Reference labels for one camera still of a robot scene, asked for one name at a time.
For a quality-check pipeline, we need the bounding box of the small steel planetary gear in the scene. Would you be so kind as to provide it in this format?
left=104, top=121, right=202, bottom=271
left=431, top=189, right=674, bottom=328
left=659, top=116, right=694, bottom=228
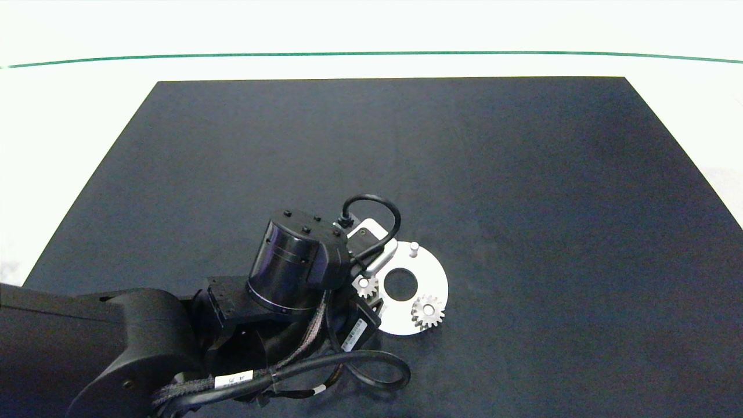
left=411, top=294, right=446, bottom=331
left=355, top=275, right=380, bottom=300

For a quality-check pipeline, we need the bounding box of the round white carrier plate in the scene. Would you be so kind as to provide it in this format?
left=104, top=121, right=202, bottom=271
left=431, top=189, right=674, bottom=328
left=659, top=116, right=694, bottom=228
left=353, top=240, right=449, bottom=336

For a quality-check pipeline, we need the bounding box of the dark rectangular mat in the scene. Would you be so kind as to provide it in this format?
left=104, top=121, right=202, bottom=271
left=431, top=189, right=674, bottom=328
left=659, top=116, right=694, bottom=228
left=0, top=76, right=743, bottom=418

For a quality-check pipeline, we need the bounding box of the silver boxy wrist camera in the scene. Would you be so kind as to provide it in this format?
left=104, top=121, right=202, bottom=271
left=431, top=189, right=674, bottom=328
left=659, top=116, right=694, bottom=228
left=347, top=219, right=399, bottom=278

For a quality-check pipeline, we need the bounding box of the short black camera cable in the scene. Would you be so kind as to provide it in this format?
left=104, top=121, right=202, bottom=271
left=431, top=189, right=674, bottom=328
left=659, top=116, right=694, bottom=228
left=337, top=194, right=402, bottom=263

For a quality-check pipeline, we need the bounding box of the braided black cable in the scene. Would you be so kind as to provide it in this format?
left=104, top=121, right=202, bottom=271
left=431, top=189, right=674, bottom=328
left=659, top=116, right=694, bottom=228
left=152, top=289, right=329, bottom=407

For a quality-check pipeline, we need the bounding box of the thick black cable loop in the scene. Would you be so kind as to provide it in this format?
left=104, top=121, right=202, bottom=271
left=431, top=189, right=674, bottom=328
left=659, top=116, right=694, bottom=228
left=152, top=348, right=412, bottom=414

